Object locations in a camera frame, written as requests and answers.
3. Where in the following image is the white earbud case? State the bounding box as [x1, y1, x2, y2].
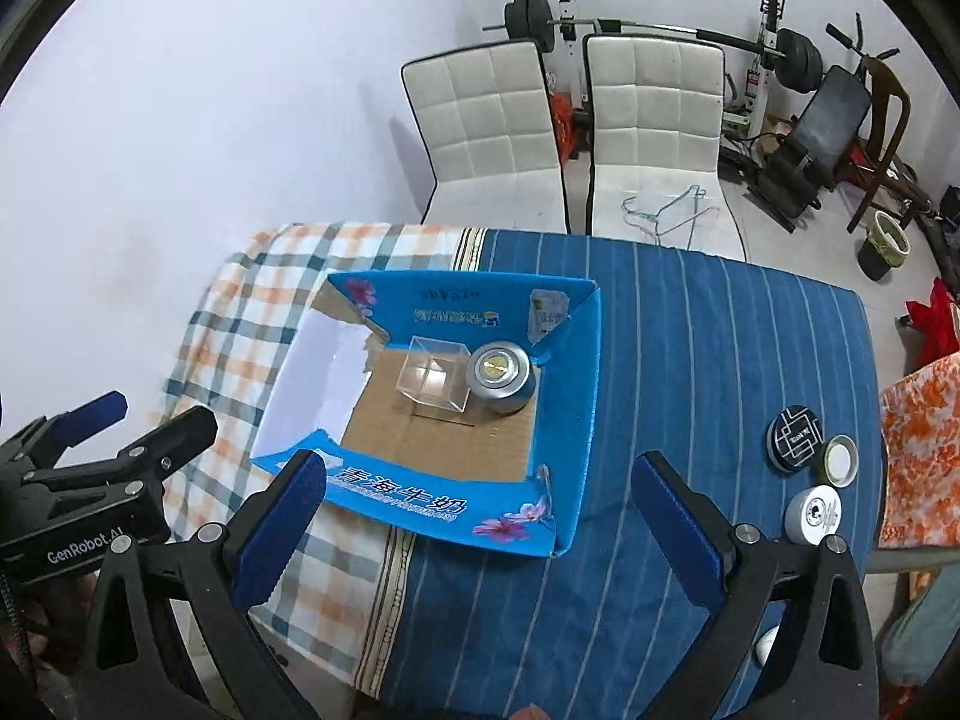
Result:
[754, 626, 779, 668]

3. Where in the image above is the black round compact case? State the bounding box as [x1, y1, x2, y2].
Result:
[765, 405, 823, 475]

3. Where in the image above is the clear acrylic cube box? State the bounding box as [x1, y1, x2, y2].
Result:
[395, 337, 470, 413]

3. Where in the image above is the silver round puck light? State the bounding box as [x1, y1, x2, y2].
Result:
[466, 341, 535, 415]

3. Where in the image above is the checkered orange plaid cloth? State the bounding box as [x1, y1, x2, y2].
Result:
[164, 223, 485, 695]

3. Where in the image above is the blue striped tablecloth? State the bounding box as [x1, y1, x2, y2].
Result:
[377, 231, 884, 718]

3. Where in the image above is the teal blanket pile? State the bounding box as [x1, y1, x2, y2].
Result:
[880, 564, 960, 688]

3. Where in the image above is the blue cardboard box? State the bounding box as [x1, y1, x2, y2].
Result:
[252, 270, 602, 557]

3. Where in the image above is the red cloth on floor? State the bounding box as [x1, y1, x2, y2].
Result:
[900, 277, 958, 371]

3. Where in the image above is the green waste bin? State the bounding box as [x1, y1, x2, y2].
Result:
[856, 210, 911, 281]

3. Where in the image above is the black weight bench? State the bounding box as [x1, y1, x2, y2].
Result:
[719, 65, 871, 234]

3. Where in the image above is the brown wooden chair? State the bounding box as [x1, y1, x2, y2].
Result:
[839, 49, 935, 234]

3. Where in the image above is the right white padded chair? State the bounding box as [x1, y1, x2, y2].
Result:
[583, 34, 747, 262]

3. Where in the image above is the white padded chair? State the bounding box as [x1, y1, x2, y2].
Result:
[400, 39, 569, 234]
[583, 34, 747, 262]

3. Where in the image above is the left white padded chair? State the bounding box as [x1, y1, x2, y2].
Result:
[400, 39, 569, 234]

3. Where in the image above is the red plastic bag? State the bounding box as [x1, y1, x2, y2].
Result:
[548, 93, 579, 166]

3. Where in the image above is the barbell with black weights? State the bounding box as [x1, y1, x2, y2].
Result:
[483, 0, 823, 94]

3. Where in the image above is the wire clothes hanger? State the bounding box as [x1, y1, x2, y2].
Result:
[620, 184, 721, 250]

